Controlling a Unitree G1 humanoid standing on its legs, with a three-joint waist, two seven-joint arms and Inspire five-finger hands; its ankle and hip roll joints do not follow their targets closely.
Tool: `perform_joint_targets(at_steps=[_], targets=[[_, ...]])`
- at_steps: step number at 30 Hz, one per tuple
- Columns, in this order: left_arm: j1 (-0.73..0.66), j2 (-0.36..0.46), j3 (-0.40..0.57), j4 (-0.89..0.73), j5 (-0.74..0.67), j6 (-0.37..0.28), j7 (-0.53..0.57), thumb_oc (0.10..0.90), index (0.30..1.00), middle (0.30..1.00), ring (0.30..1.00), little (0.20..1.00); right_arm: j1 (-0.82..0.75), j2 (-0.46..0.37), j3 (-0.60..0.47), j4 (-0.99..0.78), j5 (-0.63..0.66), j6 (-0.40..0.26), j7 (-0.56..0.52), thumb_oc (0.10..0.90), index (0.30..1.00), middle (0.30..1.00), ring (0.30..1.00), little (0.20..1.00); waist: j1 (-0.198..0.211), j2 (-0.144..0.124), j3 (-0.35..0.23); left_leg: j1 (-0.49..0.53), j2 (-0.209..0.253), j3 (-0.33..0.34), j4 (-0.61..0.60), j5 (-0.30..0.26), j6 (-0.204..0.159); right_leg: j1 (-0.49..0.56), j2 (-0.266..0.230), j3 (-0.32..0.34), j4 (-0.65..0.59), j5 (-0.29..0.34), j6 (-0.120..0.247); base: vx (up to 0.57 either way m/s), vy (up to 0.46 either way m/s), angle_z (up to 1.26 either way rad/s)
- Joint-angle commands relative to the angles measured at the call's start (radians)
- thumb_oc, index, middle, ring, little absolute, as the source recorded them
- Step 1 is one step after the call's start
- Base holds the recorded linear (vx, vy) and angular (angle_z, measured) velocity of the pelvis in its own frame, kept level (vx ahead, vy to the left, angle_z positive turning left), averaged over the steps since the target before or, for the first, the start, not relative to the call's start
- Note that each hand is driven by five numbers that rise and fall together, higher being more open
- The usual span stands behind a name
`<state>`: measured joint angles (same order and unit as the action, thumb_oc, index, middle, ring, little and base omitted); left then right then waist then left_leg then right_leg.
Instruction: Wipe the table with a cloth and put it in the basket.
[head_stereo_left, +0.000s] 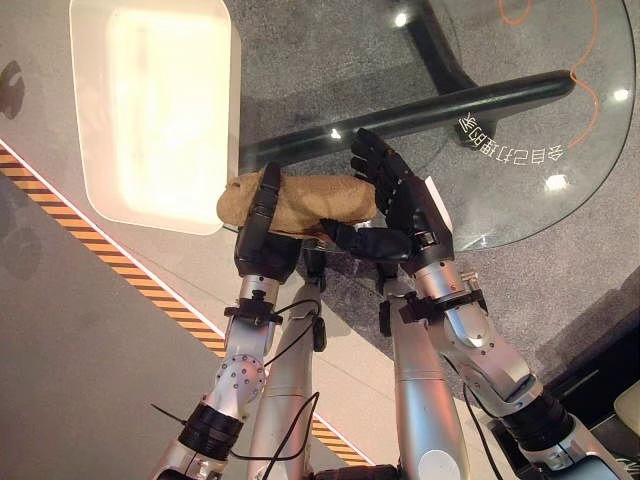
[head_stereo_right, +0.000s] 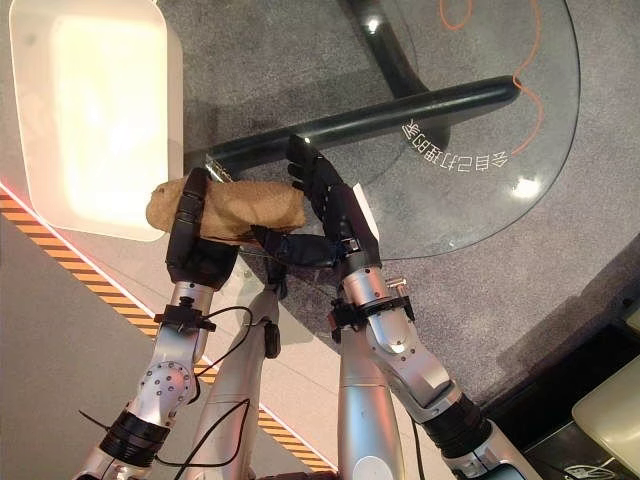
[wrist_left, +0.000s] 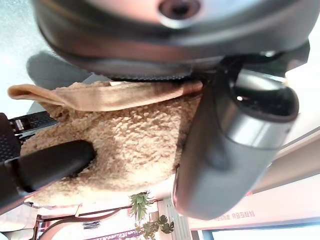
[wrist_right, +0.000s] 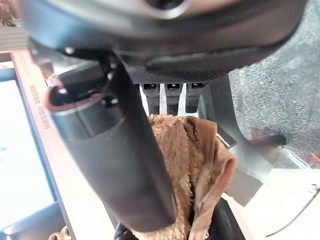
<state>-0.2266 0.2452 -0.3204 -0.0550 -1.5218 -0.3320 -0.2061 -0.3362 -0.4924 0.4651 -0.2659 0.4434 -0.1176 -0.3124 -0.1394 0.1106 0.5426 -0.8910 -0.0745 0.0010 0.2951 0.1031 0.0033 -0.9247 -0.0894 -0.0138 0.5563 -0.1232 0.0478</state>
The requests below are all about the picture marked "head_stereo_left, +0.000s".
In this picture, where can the yellow black hazard tape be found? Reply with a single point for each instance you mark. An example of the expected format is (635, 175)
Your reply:
(125, 270)

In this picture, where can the silver right robot leg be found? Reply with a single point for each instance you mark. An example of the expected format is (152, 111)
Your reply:
(425, 400)

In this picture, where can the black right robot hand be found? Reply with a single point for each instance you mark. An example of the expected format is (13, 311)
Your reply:
(407, 210)

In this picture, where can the dark left robot foot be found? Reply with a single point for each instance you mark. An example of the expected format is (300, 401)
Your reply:
(314, 265)

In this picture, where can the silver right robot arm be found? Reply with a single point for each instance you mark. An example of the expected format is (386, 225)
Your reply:
(480, 340)

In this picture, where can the beige rounded object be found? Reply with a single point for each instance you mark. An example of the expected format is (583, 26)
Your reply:
(629, 412)

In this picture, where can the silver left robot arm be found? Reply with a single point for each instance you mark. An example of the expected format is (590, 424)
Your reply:
(242, 375)

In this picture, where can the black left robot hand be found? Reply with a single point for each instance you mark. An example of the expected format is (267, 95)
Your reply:
(262, 250)

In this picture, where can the silver left robot leg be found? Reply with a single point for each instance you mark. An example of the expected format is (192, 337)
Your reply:
(285, 400)

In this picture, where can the white plastic basket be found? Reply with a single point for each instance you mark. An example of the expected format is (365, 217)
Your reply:
(150, 100)

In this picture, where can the silver robot leg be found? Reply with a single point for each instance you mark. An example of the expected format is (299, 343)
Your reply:
(425, 400)
(285, 400)

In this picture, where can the dark robot waist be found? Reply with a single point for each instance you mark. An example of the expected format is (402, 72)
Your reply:
(350, 472)

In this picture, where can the black cabinet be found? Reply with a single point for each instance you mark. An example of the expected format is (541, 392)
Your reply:
(600, 360)

